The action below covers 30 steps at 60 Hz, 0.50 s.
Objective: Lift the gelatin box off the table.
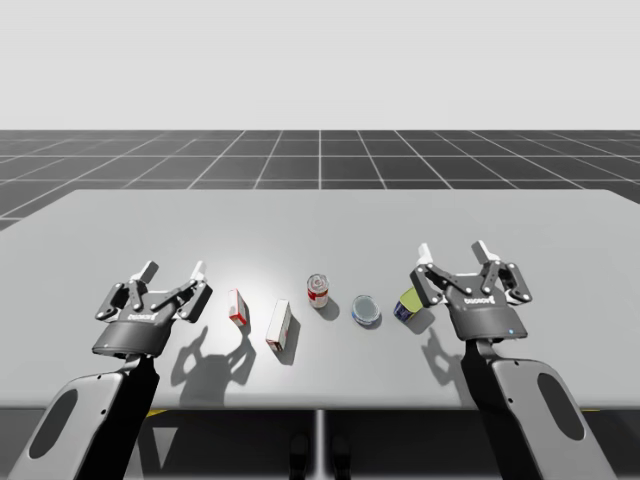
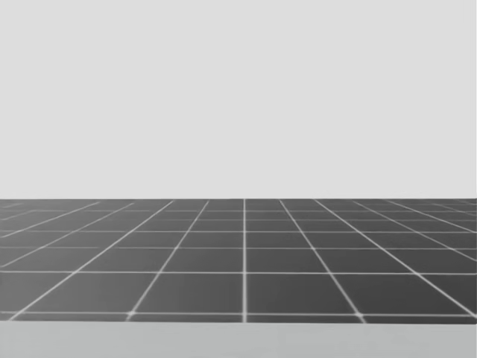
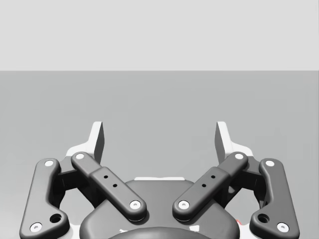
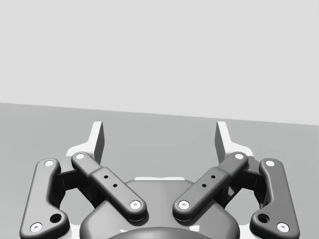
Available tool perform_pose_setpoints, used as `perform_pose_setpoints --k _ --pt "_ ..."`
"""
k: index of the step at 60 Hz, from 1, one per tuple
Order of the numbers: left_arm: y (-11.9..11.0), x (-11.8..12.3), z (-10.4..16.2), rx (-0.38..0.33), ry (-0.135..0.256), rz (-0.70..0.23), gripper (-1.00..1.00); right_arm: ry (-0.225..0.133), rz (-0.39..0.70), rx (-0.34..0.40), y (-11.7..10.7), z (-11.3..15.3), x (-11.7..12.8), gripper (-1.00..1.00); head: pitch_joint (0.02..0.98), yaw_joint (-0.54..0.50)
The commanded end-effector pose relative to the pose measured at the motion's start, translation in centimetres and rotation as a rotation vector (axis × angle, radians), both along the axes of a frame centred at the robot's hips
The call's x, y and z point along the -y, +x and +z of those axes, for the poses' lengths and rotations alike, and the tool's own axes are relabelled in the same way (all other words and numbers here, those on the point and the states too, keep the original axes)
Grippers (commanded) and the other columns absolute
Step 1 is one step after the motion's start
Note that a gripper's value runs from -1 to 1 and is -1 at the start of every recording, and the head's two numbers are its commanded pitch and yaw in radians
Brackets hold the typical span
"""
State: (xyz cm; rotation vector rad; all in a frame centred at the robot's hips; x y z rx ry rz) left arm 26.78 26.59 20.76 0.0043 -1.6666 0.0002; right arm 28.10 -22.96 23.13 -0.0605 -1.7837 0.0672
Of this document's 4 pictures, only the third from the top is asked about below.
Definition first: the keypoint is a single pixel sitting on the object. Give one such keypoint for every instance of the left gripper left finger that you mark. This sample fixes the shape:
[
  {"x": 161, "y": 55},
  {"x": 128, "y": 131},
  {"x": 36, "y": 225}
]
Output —
[{"x": 112, "y": 185}]

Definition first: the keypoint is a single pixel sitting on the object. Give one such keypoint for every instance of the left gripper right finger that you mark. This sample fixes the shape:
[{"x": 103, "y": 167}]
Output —
[{"x": 207, "y": 185}]

